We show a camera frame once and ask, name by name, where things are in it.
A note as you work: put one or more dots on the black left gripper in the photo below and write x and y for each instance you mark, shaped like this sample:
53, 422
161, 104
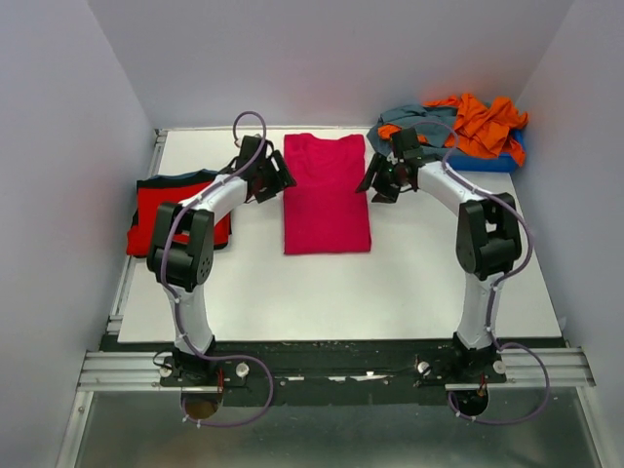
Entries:
270, 191

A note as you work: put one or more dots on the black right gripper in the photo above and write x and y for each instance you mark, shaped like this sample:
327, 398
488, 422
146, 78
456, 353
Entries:
378, 160

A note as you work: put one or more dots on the crimson pink t-shirt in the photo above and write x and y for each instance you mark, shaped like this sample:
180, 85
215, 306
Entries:
325, 213

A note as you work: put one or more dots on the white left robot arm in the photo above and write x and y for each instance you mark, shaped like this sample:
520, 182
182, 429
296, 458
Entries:
181, 252

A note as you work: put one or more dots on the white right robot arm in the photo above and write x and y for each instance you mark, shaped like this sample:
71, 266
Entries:
488, 239

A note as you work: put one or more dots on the folded teal t-shirt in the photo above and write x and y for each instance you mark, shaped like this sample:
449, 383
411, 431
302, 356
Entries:
202, 174

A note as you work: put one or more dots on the grey-blue t-shirt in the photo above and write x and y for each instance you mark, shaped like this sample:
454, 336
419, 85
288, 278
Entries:
432, 122

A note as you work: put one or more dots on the orange t-shirt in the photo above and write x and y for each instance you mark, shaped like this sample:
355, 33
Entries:
480, 129

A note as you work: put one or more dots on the blue plastic bin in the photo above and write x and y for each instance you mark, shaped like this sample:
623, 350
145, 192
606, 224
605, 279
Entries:
505, 162

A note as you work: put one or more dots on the folded red t-shirt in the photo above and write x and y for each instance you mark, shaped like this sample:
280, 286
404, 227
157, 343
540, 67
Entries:
149, 197

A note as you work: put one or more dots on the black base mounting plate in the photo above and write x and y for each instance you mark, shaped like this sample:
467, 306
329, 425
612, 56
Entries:
249, 374

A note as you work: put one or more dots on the aluminium extrusion rail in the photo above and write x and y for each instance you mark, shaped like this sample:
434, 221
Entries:
135, 371

